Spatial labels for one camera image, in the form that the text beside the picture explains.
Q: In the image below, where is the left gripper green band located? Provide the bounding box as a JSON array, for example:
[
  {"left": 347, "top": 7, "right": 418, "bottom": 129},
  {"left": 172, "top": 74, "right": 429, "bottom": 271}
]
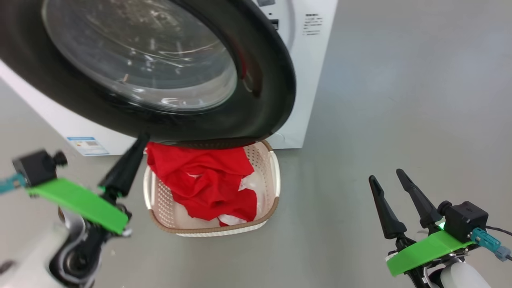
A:
[{"left": 26, "top": 133, "right": 151, "bottom": 287}]

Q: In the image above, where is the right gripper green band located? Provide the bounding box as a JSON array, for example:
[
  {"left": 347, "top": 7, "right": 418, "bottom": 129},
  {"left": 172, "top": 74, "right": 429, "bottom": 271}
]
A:
[{"left": 368, "top": 168, "right": 477, "bottom": 288}]

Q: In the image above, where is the red garment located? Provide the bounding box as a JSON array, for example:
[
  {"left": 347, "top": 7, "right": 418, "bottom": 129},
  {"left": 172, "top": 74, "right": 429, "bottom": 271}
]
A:
[{"left": 145, "top": 142, "right": 258, "bottom": 227}]

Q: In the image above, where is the dark grey washing machine door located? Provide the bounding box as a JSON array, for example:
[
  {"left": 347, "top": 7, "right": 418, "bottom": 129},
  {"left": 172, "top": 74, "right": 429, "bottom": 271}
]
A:
[{"left": 0, "top": 0, "right": 297, "bottom": 150}]

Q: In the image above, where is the cream perforated laundry basket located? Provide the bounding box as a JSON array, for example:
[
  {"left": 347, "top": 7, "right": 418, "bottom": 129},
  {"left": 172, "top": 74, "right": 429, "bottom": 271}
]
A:
[{"left": 143, "top": 140, "right": 281, "bottom": 238}]

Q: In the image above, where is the white washing machine body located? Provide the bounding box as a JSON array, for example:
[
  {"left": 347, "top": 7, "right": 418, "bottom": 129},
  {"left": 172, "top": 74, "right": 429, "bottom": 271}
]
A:
[{"left": 0, "top": 0, "right": 339, "bottom": 157}]

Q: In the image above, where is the blue white energy label sticker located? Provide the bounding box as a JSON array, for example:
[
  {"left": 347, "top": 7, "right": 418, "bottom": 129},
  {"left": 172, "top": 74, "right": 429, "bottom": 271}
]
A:
[{"left": 66, "top": 136, "right": 111, "bottom": 156}]

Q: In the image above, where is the black text notice sticker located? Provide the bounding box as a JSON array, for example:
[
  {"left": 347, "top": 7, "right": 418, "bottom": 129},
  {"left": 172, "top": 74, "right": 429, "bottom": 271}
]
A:
[{"left": 302, "top": 13, "right": 323, "bottom": 36}]

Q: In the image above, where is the teal right camera connector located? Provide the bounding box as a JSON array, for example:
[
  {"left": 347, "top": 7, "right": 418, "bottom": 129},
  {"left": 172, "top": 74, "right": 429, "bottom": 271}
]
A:
[{"left": 470, "top": 228, "right": 512, "bottom": 262}]

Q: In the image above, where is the teal camera connector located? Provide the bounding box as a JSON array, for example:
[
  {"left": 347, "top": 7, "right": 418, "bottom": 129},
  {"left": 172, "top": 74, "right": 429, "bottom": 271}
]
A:
[
  {"left": 0, "top": 173, "right": 27, "bottom": 195},
  {"left": 470, "top": 228, "right": 512, "bottom": 262}
]

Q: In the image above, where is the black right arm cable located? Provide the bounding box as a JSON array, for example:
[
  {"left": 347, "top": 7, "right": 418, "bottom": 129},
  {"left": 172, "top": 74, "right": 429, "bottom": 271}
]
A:
[{"left": 486, "top": 225, "right": 512, "bottom": 237}]

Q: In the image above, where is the teal left camera connector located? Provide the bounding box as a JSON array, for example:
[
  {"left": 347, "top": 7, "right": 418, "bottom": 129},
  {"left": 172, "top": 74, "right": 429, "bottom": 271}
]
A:
[{"left": 0, "top": 173, "right": 27, "bottom": 195}]

